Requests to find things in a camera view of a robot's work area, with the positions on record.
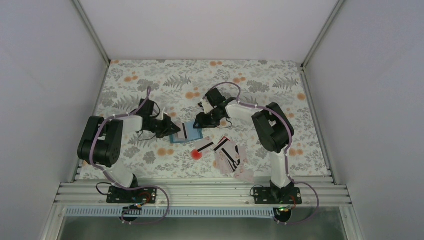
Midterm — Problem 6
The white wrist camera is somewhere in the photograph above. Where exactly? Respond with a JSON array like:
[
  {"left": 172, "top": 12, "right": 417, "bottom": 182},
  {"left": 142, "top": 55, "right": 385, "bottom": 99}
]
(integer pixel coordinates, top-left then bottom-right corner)
[
  {"left": 158, "top": 111, "right": 170, "bottom": 121},
  {"left": 198, "top": 98, "right": 214, "bottom": 114}
]

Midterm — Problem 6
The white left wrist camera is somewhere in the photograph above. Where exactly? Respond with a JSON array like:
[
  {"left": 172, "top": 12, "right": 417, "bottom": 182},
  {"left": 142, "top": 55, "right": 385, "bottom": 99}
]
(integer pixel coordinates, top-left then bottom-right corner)
[{"left": 158, "top": 111, "right": 170, "bottom": 121}]

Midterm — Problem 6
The aluminium rail frame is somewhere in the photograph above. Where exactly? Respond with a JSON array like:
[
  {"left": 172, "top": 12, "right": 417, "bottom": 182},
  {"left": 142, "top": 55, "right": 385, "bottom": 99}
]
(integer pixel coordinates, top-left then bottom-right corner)
[{"left": 54, "top": 177, "right": 352, "bottom": 207}]

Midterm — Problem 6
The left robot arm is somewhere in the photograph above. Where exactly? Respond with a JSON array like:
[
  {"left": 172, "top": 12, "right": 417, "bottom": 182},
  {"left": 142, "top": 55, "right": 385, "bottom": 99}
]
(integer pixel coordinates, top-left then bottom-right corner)
[{"left": 77, "top": 99, "right": 181, "bottom": 203}]

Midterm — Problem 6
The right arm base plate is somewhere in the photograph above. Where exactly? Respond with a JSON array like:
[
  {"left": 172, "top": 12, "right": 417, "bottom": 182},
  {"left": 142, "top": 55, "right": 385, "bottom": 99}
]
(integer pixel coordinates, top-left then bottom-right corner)
[{"left": 250, "top": 186, "right": 303, "bottom": 205}]

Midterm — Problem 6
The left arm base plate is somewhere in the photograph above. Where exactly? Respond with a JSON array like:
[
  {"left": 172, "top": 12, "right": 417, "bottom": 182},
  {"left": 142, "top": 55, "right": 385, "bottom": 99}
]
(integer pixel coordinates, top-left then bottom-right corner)
[{"left": 106, "top": 186, "right": 158, "bottom": 204}]

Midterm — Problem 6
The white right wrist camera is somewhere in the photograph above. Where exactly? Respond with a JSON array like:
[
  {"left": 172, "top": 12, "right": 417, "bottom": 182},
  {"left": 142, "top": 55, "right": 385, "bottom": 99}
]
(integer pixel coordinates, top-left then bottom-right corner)
[{"left": 198, "top": 98, "right": 214, "bottom": 114}]

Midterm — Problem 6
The black striped card pile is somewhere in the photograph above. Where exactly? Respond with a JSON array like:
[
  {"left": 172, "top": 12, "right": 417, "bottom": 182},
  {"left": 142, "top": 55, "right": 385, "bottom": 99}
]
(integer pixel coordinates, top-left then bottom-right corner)
[{"left": 194, "top": 136, "right": 248, "bottom": 175}]

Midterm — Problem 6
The teal card holder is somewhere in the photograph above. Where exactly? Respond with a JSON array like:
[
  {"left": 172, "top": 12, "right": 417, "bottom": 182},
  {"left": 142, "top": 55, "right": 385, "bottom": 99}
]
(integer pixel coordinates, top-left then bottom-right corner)
[{"left": 169, "top": 120, "right": 203, "bottom": 144}]

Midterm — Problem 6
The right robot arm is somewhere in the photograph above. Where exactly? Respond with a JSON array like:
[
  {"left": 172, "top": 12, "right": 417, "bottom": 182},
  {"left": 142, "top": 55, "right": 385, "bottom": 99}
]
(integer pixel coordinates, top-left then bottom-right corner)
[{"left": 193, "top": 88, "right": 295, "bottom": 204}]

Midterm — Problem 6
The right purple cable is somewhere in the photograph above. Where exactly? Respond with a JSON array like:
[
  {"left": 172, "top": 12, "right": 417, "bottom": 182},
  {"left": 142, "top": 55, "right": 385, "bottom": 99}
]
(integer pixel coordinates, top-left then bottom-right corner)
[{"left": 204, "top": 81, "right": 320, "bottom": 227}]

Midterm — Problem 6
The purple cable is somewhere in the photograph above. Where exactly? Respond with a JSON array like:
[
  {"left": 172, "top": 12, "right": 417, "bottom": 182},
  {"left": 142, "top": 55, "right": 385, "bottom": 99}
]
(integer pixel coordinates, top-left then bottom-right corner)
[
  {"left": 88, "top": 86, "right": 171, "bottom": 226},
  {"left": 204, "top": 81, "right": 320, "bottom": 227}
]

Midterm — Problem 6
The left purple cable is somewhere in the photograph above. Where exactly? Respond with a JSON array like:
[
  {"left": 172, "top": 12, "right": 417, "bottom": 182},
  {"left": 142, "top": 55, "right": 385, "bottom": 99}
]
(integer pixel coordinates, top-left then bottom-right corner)
[{"left": 88, "top": 86, "right": 171, "bottom": 226}]

